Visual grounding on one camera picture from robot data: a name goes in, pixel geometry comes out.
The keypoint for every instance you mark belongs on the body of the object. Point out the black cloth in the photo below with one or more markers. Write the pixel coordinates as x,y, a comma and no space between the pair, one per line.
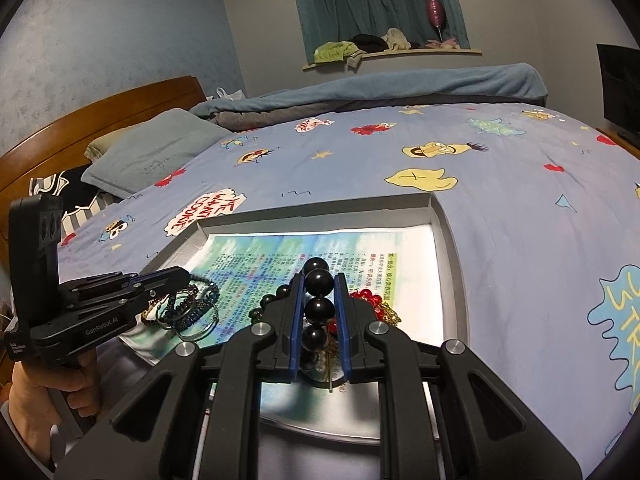
370,42

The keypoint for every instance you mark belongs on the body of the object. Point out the printed paper sheet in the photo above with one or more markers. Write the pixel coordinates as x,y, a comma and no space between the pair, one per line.
310,247

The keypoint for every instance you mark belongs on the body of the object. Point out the grey shallow cardboard box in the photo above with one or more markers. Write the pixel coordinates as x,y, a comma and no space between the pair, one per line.
452,280

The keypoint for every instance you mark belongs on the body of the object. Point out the window sill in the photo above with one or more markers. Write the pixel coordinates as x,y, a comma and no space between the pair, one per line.
425,54

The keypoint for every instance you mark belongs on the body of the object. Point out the wooden bed headboard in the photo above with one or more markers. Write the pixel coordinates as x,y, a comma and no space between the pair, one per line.
75,125

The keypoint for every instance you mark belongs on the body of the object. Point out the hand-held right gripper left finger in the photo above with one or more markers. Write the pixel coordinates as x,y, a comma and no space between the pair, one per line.
297,320

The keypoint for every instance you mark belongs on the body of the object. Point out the grey folded blanket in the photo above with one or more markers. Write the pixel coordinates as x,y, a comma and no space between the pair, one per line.
260,119

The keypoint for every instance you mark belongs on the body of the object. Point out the wooden television cabinet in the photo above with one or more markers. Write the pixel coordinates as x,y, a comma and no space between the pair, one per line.
617,140

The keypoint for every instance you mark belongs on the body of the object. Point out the grey-blue pillow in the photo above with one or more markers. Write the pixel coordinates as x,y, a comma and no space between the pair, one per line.
155,152

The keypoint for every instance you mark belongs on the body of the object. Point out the black television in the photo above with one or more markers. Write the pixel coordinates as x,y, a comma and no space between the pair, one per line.
620,90

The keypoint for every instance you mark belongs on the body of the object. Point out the teal window curtain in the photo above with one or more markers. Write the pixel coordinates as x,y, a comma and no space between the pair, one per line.
370,0

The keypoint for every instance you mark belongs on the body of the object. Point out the pink cloth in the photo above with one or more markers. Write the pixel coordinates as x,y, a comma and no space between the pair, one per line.
442,44

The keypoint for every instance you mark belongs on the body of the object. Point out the beige cloth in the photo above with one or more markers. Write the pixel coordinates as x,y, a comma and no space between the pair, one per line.
396,39

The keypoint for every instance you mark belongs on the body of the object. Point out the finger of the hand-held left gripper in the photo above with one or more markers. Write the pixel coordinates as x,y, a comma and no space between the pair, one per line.
97,282
160,282

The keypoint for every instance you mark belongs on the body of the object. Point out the striped black white pillow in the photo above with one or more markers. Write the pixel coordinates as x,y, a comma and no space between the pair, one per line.
70,195

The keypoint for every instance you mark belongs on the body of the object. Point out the tan pillow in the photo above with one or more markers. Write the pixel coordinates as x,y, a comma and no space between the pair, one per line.
107,145

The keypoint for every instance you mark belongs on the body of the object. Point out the white plastic bag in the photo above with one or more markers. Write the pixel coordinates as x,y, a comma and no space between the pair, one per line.
230,94

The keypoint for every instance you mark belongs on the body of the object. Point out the person's left forearm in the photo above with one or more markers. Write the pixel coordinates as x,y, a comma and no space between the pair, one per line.
25,440

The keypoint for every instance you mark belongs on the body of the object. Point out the person's left hand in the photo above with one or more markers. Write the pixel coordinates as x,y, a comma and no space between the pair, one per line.
50,395

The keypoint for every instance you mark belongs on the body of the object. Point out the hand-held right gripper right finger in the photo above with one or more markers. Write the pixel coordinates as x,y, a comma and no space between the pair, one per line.
342,325

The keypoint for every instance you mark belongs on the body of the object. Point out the blue fleece blanket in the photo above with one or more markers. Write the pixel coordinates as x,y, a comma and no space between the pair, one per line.
400,87

